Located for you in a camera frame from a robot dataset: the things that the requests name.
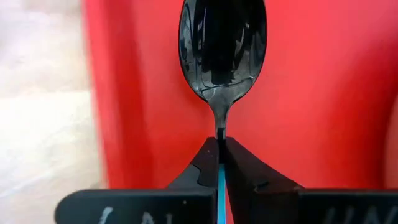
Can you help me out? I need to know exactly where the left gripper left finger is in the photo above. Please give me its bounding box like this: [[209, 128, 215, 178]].
[[54, 136, 220, 224]]

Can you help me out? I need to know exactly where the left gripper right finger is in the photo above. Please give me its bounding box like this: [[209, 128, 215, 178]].
[[224, 136, 398, 224]]

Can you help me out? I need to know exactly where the black spoon blue handle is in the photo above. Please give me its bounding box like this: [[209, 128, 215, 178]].
[[178, 0, 268, 224]]

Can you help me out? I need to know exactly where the red plastic tray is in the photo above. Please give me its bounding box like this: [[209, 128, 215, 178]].
[[81, 0, 398, 224]]

